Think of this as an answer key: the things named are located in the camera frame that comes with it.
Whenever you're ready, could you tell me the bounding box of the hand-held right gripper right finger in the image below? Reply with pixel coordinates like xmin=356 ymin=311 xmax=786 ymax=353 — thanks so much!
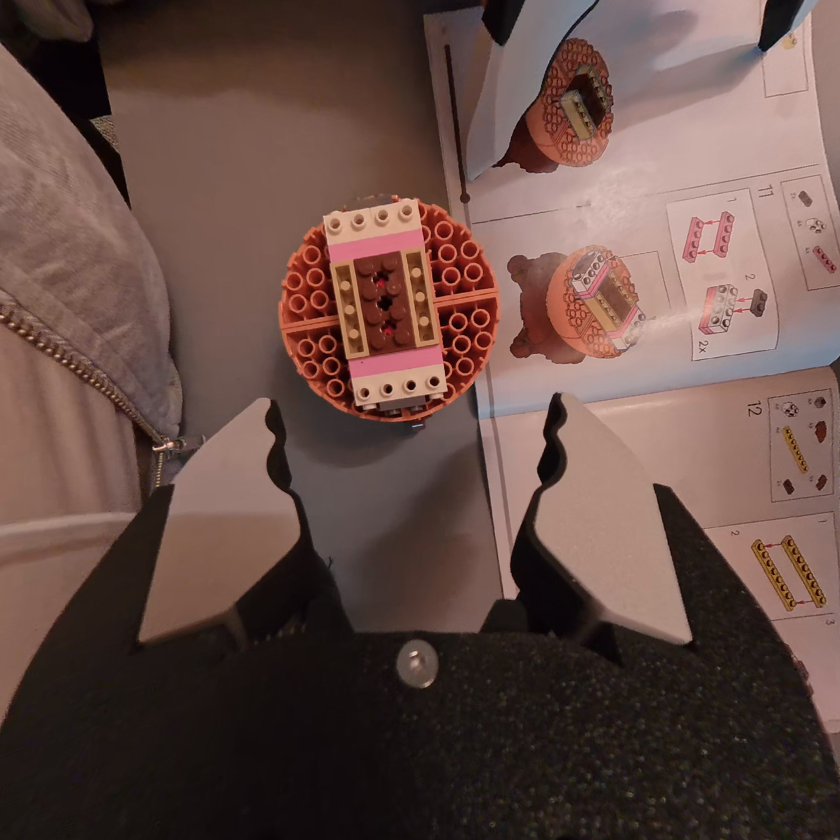
xmin=512 ymin=392 xmax=693 ymax=647

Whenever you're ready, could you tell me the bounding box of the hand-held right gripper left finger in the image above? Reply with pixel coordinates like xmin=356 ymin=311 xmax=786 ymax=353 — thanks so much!
xmin=138 ymin=398 xmax=316 ymax=647

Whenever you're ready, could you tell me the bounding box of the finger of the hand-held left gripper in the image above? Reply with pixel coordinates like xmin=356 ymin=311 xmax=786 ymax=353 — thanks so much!
xmin=462 ymin=0 xmax=602 ymax=182
xmin=758 ymin=0 xmax=817 ymax=51

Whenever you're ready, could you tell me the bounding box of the pink brick plate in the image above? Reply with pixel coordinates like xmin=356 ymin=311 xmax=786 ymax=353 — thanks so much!
xmin=348 ymin=344 xmax=447 ymax=382
xmin=326 ymin=226 xmax=427 ymax=261

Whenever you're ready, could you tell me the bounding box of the tan brick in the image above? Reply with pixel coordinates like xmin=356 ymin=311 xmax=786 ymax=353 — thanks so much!
xmin=401 ymin=250 xmax=442 ymax=349
xmin=332 ymin=263 xmax=371 ymax=359

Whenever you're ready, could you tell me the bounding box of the round orange lego pot build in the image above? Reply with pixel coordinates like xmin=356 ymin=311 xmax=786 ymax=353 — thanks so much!
xmin=279 ymin=208 xmax=501 ymax=424

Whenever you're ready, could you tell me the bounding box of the grey desk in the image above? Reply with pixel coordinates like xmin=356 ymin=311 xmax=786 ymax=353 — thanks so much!
xmin=99 ymin=0 xmax=840 ymax=631

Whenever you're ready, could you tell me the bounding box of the open building instruction booklet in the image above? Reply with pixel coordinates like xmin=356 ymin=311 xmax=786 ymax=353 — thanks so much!
xmin=423 ymin=0 xmax=840 ymax=736

